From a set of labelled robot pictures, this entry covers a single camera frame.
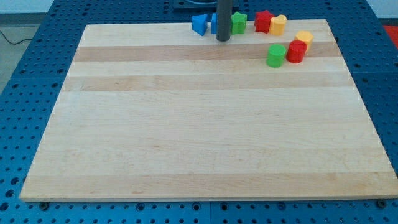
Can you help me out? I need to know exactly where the red object at edge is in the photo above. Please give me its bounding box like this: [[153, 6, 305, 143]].
[[383, 25, 398, 48]]

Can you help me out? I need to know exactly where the light wooden board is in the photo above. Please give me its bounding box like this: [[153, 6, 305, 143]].
[[20, 19, 397, 202]]

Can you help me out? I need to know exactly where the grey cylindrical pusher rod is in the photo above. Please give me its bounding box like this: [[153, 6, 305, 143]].
[[216, 0, 233, 42]]

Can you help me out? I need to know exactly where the green star block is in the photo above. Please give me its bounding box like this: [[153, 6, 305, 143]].
[[231, 12, 247, 35]]

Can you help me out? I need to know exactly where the yellow hexagon block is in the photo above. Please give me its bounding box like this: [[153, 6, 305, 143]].
[[294, 30, 314, 52]]

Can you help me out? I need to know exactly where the red star block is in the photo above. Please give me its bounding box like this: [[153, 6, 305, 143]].
[[254, 10, 275, 34]]

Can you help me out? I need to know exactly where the black cable on floor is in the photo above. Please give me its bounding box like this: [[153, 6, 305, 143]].
[[0, 30, 34, 45]]

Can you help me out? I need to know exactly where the green cylinder block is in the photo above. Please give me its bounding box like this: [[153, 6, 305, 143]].
[[266, 44, 287, 68]]

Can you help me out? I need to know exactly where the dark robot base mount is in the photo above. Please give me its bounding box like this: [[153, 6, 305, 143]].
[[170, 0, 218, 14]]

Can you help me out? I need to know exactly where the blue triangle block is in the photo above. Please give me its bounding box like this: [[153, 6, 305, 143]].
[[191, 14, 208, 36]]

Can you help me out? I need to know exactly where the blue cube block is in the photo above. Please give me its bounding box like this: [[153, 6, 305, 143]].
[[211, 13, 217, 34]]

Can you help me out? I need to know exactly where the yellow heart block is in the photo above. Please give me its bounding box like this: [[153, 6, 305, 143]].
[[269, 14, 287, 35]]

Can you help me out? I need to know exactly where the red cylinder block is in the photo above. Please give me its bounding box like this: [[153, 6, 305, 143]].
[[286, 40, 307, 63]]

